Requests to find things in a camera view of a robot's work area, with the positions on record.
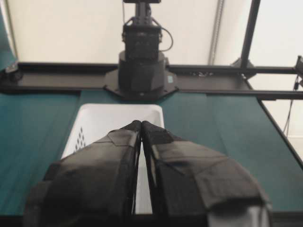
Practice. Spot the black aluminium frame rail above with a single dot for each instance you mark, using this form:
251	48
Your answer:
213	80

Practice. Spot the white perforated plastic basket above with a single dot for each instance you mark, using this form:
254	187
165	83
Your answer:
94	121

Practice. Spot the black vertical frame post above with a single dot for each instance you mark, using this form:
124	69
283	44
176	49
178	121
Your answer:
250	28

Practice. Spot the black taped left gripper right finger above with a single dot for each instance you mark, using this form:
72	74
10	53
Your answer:
195	186

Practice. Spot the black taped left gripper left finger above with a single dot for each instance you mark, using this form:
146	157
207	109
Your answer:
94	187

